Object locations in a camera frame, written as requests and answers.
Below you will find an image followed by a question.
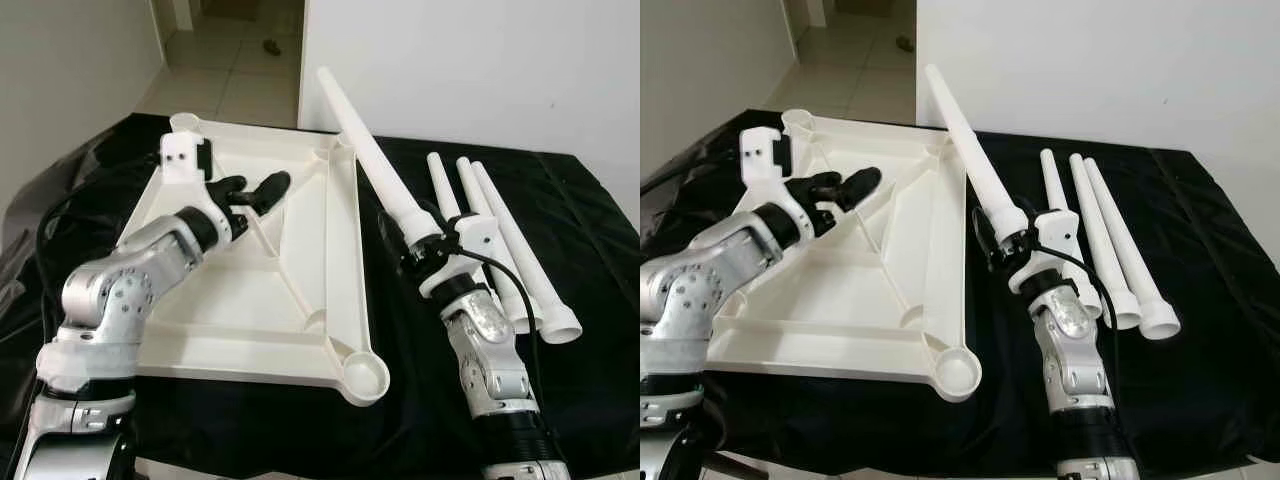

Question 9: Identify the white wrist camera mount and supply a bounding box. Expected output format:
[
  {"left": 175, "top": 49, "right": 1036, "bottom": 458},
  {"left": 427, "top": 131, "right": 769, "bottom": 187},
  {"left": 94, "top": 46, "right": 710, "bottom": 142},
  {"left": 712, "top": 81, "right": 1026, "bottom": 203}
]
[
  {"left": 1005, "top": 208, "right": 1081, "bottom": 293},
  {"left": 418, "top": 215, "right": 499, "bottom": 299},
  {"left": 158, "top": 133, "right": 236, "bottom": 246},
  {"left": 740, "top": 127, "right": 816, "bottom": 241}
]

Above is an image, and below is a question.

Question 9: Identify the black table cloth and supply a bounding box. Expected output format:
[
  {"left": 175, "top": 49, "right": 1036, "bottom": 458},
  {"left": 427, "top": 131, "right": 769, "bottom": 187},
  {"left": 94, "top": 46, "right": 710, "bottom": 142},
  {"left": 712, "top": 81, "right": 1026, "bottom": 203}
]
[
  {"left": 640, "top": 108, "right": 1280, "bottom": 480},
  {"left": 0, "top": 112, "right": 641, "bottom": 480}
]

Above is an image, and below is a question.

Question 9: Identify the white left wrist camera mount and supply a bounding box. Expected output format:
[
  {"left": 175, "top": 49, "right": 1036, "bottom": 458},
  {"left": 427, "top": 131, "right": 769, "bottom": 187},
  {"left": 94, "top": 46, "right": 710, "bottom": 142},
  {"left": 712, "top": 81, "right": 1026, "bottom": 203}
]
[
  {"left": 740, "top": 127, "right": 816, "bottom": 241},
  {"left": 158, "top": 133, "right": 236, "bottom": 246}
]

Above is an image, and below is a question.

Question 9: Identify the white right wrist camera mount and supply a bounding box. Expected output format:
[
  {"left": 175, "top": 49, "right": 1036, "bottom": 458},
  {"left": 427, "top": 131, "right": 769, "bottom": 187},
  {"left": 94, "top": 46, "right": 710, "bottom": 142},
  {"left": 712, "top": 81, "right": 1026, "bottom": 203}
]
[
  {"left": 1005, "top": 208, "right": 1081, "bottom": 293},
  {"left": 418, "top": 215, "right": 499, "bottom": 299}
]

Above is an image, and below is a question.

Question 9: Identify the white plastic table top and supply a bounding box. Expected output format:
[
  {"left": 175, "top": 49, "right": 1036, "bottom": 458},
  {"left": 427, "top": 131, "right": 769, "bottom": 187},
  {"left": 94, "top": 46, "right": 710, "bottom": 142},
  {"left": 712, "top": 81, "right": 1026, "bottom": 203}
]
[
  {"left": 700, "top": 108, "right": 984, "bottom": 403},
  {"left": 120, "top": 112, "right": 391, "bottom": 407}
]

